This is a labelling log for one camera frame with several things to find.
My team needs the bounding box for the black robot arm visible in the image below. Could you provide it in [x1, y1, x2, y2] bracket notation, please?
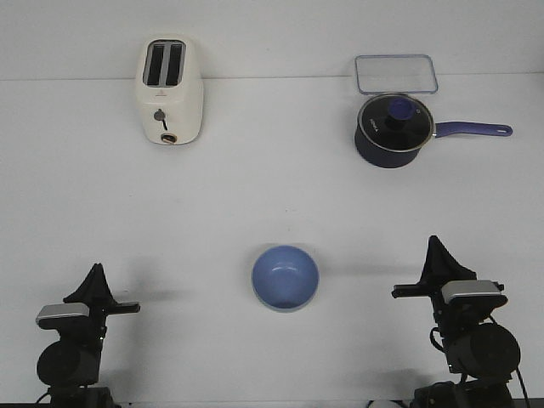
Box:
[36, 263, 140, 407]
[392, 235, 521, 407]

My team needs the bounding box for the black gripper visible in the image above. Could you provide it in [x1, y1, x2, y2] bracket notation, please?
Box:
[392, 235, 507, 336]
[62, 263, 140, 349]

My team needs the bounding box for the dark blue saucepan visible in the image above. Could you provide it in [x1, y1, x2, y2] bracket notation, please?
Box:
[354, 122, 513, 168]

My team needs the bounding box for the blue bowl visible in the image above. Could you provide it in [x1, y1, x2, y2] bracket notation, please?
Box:
[251, 245, 320, 313]

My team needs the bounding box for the white two-slot toaster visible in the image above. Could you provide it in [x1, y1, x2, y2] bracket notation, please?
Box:
[135, 34, 204, 145]

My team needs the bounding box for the clear rectangular container lid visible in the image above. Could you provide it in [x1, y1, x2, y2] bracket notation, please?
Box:
[354, 54, 439, 95]

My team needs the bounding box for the glass pot lid blue knob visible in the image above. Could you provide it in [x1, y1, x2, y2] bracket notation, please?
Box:
[358, 93, 434, 133]

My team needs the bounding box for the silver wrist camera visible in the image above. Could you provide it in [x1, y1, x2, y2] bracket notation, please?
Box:
[36, 303, 90, 330]
[441, 280, 502, 304]

